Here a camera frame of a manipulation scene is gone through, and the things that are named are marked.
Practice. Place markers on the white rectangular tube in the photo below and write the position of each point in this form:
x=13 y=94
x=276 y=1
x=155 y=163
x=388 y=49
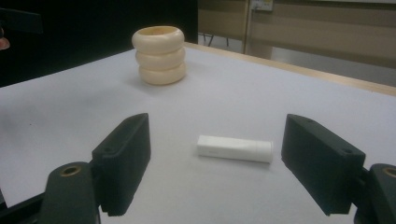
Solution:
x=234 y=148

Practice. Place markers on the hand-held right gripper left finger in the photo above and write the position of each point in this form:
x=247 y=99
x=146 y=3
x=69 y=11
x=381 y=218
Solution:
x=124 y=161

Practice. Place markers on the white wall socket plate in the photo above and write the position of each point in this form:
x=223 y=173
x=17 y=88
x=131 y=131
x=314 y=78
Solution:
x=262 y=4

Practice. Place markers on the cream ringed pen holder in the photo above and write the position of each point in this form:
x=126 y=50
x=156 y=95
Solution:
x=160 y=56

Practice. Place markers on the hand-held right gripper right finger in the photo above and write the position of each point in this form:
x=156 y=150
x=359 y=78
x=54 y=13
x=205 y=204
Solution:
x=320 y=165

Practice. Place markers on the thin metal stand legs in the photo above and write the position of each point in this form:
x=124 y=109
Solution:
x=214 y=39

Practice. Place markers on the black curtain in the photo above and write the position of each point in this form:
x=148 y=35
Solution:
x=93 y=28

